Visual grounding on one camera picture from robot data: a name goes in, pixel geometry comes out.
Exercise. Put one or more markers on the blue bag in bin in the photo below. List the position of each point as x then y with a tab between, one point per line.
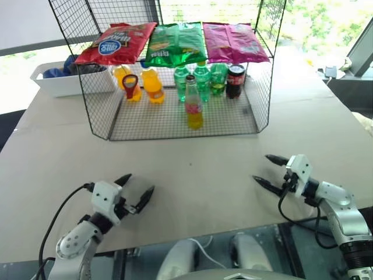
55	72

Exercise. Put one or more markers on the green soda bottle yellow label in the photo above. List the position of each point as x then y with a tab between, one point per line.
218	81

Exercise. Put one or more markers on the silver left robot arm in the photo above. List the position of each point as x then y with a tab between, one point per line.
74	242

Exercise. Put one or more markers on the red plastic ring-shaped handle tool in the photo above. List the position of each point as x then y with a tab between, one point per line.
130	87

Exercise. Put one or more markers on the orange soda plastic bottle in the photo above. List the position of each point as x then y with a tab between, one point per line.
119	74

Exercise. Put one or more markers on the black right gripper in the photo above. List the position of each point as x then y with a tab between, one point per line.
290	182

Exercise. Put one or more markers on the green soda plastic bottle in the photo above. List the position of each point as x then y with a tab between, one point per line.
203	81
181	84

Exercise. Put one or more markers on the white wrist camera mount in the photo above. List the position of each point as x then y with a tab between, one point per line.
301	172
105	198

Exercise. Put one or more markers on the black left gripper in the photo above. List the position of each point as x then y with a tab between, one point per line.
123	208

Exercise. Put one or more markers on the cream cloth bundle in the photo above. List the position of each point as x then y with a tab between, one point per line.
365	122

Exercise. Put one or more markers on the small white grey device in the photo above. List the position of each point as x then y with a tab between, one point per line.
332	71

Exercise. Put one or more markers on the green chip bag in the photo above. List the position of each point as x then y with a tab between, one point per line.
175	43

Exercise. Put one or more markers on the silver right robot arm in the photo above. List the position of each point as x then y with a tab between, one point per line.
346	216

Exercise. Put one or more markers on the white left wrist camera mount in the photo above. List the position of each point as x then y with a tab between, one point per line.
105	198

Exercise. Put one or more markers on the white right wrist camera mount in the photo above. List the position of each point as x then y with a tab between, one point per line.
301	172

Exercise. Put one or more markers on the red chip bag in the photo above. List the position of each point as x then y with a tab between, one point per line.
116	43

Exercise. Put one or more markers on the black cola plastic bottle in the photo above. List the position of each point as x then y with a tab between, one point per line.
234	81

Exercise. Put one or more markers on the grey rounded robot leg cover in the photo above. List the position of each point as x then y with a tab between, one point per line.
250	253
180	259

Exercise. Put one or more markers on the glass bottle yellow soda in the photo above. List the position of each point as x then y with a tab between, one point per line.
194	113

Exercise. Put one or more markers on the white plastic bin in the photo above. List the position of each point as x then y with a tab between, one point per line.
64	83

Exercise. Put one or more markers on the pink chip bag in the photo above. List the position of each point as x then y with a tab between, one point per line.
233	42

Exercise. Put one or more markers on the dark grey bag in bin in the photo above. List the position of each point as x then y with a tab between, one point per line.
91	68

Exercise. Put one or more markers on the dark grey slanted panel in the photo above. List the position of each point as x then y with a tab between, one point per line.
362	52

